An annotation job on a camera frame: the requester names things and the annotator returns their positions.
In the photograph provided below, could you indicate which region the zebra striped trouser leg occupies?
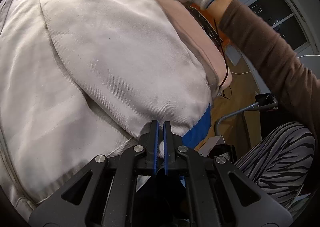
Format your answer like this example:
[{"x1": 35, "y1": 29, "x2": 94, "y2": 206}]
[{"x1": 234, "y1": 122, "x2": 316, "y2": 207}]

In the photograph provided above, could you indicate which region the orange patterned covered box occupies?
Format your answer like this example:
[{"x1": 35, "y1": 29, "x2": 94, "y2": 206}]
[{"x1": 187, "y1": 4, "x2": 231, "y2": 49}]

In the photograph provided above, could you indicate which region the tan bed blanket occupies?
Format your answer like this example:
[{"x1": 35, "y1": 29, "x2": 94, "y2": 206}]
[{"x1": 155, "y1": 0, "x2": 232, "y2": 99}]

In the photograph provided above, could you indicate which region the dark night window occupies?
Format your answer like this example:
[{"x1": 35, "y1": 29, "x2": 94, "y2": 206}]
[{"x1": 249, "y1": 0, "x2": 309, "y2": 50}]

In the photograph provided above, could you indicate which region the white and blue jacket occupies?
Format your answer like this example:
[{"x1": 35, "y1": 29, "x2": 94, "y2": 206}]
[{"x1": 1, "y1": 0, "x2": 212, "y2": 219}]

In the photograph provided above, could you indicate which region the grey metal chair frame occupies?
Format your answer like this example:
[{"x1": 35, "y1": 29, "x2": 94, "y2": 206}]
[{"x1": 214, "y1": 93, "x2": 278, "y2": 136}]

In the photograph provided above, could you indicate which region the brown sleeved right forearm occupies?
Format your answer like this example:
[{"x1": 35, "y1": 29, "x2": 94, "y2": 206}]
[{"x1": 208, "y1": 0, "x2": 319, "y2": 138}]

